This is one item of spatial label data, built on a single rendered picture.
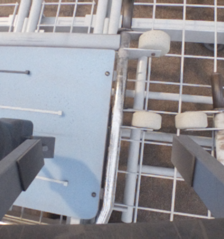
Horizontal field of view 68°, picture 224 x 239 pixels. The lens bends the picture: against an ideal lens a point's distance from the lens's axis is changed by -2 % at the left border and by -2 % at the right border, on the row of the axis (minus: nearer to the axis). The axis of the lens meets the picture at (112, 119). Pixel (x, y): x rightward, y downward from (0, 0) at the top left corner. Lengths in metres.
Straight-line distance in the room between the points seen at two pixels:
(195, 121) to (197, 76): 0.67
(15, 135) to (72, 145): 0.12
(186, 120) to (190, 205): 0.66
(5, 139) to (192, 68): 0.94
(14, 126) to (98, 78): 0.18
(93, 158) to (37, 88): 0.19
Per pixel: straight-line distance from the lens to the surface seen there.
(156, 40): 0.35
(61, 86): 0.37
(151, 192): 0.92
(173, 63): 1.02
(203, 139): 0.72
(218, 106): 0.41
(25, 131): 0.28
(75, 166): 0.35
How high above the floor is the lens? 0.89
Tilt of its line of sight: 79 degrees down
